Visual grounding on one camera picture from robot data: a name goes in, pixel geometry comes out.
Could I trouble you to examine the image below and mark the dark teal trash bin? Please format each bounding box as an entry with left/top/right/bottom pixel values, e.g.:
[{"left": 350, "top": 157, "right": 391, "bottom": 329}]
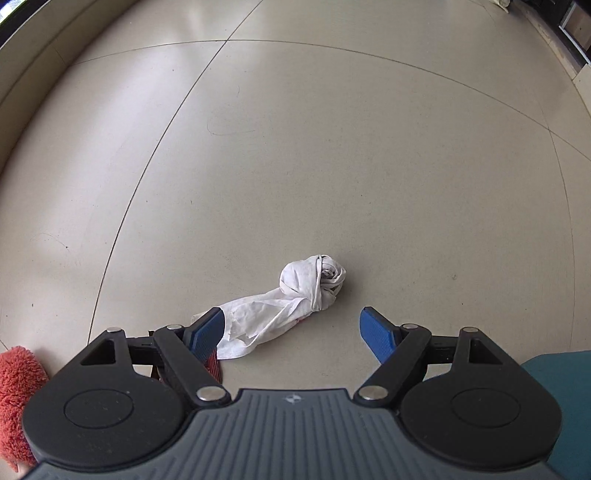
[{"left": 522, "top": 351, "right": 591, "bottom": 479}]

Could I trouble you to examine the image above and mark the red snack wrapper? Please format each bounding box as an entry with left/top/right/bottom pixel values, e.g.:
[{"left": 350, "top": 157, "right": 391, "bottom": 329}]
[{"left": 204, "top": 350, "right": 223, "bottom": 383}]

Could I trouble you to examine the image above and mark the red fluffy slipper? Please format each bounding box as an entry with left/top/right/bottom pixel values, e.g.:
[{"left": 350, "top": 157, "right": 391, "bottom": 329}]
[{"left": 0, "top": 346, "right": 49, "bottom": 472}]

